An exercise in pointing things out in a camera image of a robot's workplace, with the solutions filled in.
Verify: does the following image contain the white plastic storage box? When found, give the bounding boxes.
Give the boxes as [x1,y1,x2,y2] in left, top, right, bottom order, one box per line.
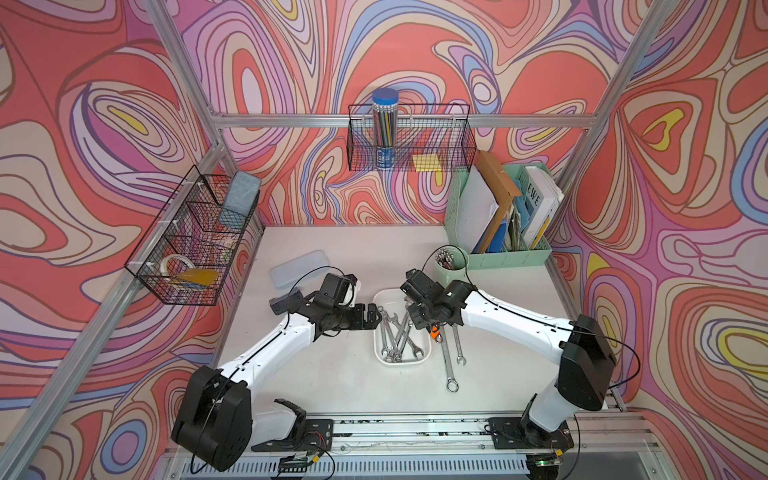
[373,289,431,367]

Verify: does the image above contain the chrome Greenfield combination wrench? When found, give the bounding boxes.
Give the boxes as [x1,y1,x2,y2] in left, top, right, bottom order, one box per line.
[379,307,401,363]

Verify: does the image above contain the chrome 18mm combination wrench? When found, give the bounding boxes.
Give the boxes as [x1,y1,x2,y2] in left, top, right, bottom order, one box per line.
[396,313,426,361]

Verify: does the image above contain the small chrome wrench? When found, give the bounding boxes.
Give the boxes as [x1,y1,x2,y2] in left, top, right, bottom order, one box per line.
[452,325,467,366]

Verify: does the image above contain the long chrome combination wrench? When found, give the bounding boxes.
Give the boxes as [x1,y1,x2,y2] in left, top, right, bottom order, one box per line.
[439,332,460,393]

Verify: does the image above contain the orange handled adjustable wrench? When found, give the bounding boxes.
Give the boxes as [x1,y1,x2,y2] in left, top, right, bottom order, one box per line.
[429,325,443,343]

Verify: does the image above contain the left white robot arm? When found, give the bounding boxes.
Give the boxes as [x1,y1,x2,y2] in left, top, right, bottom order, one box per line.
[170,274,382,471]

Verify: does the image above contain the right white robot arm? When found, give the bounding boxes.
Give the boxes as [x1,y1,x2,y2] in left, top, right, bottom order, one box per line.
[401,269,617,448]

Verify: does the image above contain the translucent box lid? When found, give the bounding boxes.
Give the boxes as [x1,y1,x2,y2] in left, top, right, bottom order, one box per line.
[269,250,329,290]

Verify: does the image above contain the green ceramic pen cup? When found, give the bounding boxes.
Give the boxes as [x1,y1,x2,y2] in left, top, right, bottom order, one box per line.
[434,245,468,287]

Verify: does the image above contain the blue folder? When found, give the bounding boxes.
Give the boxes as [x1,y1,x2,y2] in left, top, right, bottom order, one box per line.
[485,220,508,253]

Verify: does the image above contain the green plastic file organizer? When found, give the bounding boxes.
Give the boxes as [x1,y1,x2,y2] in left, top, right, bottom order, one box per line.
[444,151,564,270]

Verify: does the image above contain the yellow cloth pad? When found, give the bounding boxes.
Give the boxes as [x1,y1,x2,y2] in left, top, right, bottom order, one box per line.
[169,268,219,291]

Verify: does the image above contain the orange brown folder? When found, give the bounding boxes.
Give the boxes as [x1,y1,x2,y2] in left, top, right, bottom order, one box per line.
[475,151,521,253]

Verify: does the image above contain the yellow sticky notes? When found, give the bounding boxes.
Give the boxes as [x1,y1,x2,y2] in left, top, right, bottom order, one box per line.
[411,153,443,173]

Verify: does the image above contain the grey blue sponge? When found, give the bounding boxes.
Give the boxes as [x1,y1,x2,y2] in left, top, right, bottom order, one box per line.
[222,171,262,216]

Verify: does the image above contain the white book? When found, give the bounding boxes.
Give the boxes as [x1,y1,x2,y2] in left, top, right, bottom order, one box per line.
[523,165,564,250]

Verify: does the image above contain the clear tape roll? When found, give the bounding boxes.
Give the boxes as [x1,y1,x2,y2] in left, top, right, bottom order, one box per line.
[159,254,195,278]

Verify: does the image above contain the blue capped pencil tube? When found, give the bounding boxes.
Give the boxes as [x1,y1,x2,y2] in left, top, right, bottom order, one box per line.
[372,88,399,169]

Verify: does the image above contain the black wire side basket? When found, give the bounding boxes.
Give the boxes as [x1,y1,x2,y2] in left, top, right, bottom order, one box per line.
[125,166,261,306]

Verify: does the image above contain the black wire wall basket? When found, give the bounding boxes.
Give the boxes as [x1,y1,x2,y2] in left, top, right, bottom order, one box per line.
[347,101,477,173]

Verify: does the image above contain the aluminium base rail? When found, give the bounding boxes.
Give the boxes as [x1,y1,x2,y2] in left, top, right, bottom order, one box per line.
[150,411,675,479]

